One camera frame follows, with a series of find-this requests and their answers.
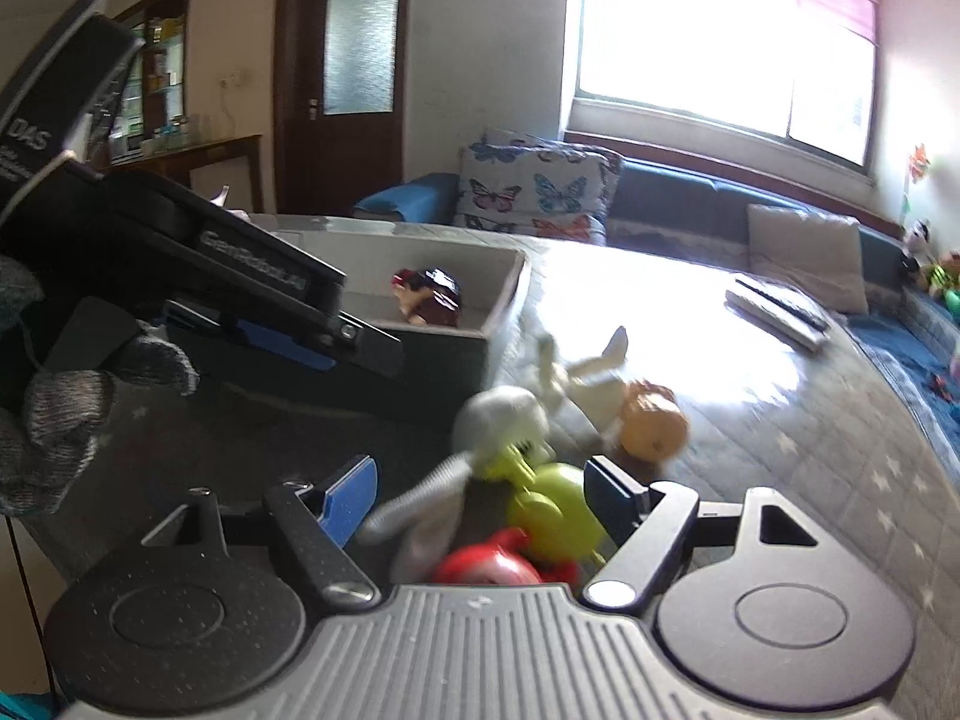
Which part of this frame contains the white remote control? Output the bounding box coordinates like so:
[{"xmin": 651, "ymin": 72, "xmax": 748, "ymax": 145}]
[{"xmin": 724, "ymin": 289, "xmax": 824, "ymax": 350}]

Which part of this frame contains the grey skeleton doll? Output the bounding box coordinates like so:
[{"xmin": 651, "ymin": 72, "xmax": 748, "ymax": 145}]
[{"xmin": 358, "ymin": 385, "xmax": 557, "ymax": 582}]

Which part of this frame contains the dark wooden door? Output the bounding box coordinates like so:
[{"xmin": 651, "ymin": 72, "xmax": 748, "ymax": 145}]
[{"xmin": 276, "ymin": 0, "xmax": 414, "ymax": 215}]

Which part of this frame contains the grey quilted desktop cover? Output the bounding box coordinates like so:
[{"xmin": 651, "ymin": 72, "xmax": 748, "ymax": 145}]
[{"xmin": 15, "ymin": 216, "xmax": 960, "ymax": 691}]

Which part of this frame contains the green plush toy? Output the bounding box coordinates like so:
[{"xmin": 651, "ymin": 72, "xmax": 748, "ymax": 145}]
[{"xmin": 925, "ymin": 253, "xmax": 960, "ymax": 302}]

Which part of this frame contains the black white plush toy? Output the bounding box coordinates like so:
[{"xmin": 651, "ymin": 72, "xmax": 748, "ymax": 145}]
[{"xmin": 902, "ymin": 220, "xmax": 936, "ymax": 272}]

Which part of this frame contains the orange peanut toy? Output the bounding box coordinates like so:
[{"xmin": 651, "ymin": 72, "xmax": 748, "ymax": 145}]
[{"xmin": 619, "ymin": 380, "xmax": 690, "ymax": 463}]

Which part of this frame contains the wooden sideboard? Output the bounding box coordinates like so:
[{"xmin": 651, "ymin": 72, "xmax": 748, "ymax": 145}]
[{"xmin": 107, "ymin": 134, "xmax": 264, "ymax": 215}]

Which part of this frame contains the grey storage box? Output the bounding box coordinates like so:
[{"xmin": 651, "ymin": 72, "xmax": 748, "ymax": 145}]
[{"xmin": 244, "ymin": 214, "xmax": 531, "ymax": 427}]

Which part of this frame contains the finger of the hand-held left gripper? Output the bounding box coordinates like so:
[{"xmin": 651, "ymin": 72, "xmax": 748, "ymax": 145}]
[
  {"xmin": 163, "ymin": 300, "xmax": 338, "ymax": 374},
  {"xmin": 330, "ymin": 312, "xmax": 406, "ymax": 380}
]

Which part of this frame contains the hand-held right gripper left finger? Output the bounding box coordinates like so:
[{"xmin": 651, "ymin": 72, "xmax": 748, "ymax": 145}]
[{"xmin": 142, "ymin": 456, "xmax": 381, "ymax": 607}]

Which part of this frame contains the pink window blind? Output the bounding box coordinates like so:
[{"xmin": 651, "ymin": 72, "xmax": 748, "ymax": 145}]
[{"xmin": 793, "ymin": 0, "xmax": 879, "ymax": 40}]

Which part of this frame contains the butterfly print pillow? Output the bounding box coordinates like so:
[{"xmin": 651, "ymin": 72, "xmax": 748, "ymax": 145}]
[{"xmin": 453, "ymin": 130, "xmax": 624, "ymax": 245}]

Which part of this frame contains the red plastic toy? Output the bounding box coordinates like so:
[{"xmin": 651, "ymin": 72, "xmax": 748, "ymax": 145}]
[{"xmin": 433, "ymin": 528, "xmax": 547, "ymax": 587}]

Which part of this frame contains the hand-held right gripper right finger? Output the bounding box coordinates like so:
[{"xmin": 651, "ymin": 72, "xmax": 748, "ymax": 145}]
[{"xmin": 583, "ymin": 456, "xmax": 820, "ymax": 610}]

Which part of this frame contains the white pillow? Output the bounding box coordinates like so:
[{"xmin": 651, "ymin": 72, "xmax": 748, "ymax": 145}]
[{"xmin": 745, "ymin": 203, "xmax": 872, "ymax": 316}]

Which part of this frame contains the wooden display shelf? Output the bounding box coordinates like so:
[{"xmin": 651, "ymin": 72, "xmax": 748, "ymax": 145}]
[{"xmin": 105, "ymin": 0, "xmax": 193, "ymax": 163}]

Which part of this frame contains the colourful wall sticker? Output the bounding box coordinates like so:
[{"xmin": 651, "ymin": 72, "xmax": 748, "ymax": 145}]
[{"xmin": 903, "ymin": 141, "xmax": 932, "ymax": 190}]

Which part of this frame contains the white rabbit toy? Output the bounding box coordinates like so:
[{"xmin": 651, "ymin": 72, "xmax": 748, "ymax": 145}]
[{"xmin": 521, "ymin": 325, "xmax": 632, "ymax": 445}]

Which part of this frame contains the black cable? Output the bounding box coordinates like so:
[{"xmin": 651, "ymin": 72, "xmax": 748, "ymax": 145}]
[{"xmin": 6, "ymin": 516, "xmax": 55, "ymax": 695}]

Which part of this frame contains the dark remote control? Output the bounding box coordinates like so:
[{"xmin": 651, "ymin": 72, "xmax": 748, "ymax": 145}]
[{"xmin": 735, "ymin": 277, "xmax": 830, "ymax": 332}]

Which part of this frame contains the large window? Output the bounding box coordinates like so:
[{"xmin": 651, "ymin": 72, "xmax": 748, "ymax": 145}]
[{"xmin": 568, "ymin": 0, "xmax": 880, "ymax": 167}]

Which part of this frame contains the dark brown toy figure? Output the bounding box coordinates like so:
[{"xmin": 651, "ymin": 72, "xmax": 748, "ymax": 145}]
[{"xmin": 390, "ymin": 266, "xmax": 463, "ymax": 328}]

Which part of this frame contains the person's left hand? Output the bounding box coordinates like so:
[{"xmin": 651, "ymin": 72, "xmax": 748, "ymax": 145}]
[{"xmin": 0, "ymin": 253, "xmax": 200, "ymax": 519}]

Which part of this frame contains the blue sofa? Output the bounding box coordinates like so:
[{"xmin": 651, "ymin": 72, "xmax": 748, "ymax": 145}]
[{"xmin": 352, "ymin": 157, "xmax": 960, "ymax": 458}]

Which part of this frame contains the yellow-green plastic toy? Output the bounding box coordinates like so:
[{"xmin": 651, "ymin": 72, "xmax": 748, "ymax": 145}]
[{"xmin": 486, "ymin": 448, "xmax": 614, "ymax": 565}]

